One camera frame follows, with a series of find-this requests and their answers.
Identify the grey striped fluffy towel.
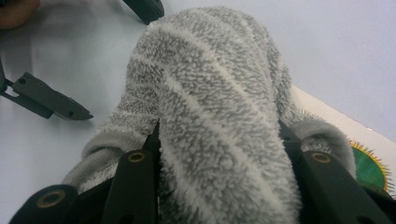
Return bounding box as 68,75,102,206
62,6,358,224

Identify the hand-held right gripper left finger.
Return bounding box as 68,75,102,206
101,120,162,224

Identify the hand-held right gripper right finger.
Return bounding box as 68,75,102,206
278,119,393,224

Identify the white caterpillar picture book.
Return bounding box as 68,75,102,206
290,85,396,200

